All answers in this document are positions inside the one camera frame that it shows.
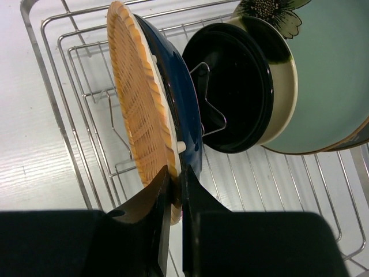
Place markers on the teal flower plate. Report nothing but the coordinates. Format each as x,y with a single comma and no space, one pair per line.
329,43

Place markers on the cream round plate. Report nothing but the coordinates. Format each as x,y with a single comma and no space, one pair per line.
283,70

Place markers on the orange woven pattern plate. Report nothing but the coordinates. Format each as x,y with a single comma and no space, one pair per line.
148,120

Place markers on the dark blue leaf-shaped plate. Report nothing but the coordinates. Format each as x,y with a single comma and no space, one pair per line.
180,93

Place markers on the metal wire dish rack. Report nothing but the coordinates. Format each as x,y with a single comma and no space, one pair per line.
69,40

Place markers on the grey deer pattern plate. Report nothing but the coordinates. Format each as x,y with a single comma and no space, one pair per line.
350,141

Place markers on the black round plate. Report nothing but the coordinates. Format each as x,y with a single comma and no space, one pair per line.
234,86

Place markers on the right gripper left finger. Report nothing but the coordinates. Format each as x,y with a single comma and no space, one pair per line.
130,240

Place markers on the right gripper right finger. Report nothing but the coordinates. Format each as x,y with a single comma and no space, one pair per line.
219,242

